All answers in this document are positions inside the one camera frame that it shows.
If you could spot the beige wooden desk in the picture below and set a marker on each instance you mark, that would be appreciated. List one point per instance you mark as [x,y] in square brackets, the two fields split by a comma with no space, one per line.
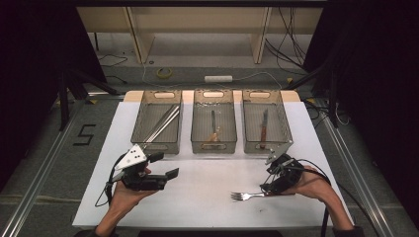
[197,19]

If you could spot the metal spoon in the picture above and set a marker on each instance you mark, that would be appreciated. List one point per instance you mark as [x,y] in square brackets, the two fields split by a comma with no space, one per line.
[213,118]

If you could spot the white table cover sheet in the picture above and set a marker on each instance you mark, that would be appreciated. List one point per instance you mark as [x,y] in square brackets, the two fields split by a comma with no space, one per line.
[210,177]

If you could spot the transparent grey plastic bin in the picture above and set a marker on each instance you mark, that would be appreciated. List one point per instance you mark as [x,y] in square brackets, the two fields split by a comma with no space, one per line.
[227,125]
[280,125]
[148,115]

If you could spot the black metal stand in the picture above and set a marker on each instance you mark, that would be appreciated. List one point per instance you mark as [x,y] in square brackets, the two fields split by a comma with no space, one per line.
[333,105]
[63,105]

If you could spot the dark curtain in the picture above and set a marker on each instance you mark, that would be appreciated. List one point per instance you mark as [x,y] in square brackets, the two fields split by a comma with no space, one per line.
[26,65]
[378,65]

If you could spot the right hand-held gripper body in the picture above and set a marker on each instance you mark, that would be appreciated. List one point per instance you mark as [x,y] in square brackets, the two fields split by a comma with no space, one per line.
[288,173]

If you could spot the person's right hand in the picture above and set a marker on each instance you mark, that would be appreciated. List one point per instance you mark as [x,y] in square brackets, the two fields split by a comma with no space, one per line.
[314,184]

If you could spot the yellow tape roll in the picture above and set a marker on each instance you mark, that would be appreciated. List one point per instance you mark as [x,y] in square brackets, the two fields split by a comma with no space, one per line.
[158,74]

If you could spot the metal fork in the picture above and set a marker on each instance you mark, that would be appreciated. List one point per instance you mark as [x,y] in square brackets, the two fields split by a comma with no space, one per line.
[240,196]

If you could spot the aluminium floor rail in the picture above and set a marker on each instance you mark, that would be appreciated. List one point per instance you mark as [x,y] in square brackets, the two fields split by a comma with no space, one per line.
[357,181]
[49,164]

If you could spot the white power strip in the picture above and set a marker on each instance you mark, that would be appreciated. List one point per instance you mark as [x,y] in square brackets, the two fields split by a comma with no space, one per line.
[218,79]

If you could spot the person's left hand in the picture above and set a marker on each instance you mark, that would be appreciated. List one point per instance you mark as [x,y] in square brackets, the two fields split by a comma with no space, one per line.
[126,202]

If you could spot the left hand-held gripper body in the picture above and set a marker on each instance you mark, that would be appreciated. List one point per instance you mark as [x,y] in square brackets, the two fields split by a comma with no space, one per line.
[133,158]

